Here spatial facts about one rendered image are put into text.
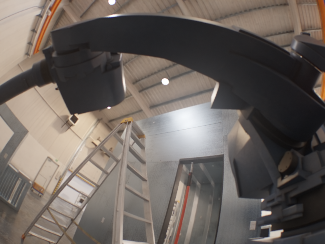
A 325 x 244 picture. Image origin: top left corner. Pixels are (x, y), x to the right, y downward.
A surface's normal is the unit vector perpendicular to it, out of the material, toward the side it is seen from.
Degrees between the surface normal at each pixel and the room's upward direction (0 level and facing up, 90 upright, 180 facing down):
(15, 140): 90
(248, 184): 125
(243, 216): 90
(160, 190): 90
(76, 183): 90
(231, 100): 161
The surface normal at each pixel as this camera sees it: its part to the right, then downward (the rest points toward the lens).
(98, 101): 0.35, 0.71
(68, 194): 0.83, -0.19
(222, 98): 0.07, 0.74
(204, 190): -0.49, -0.69
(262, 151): -0.98, 0.09
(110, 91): 0.54, 0.65
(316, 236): -0.89, -0.44
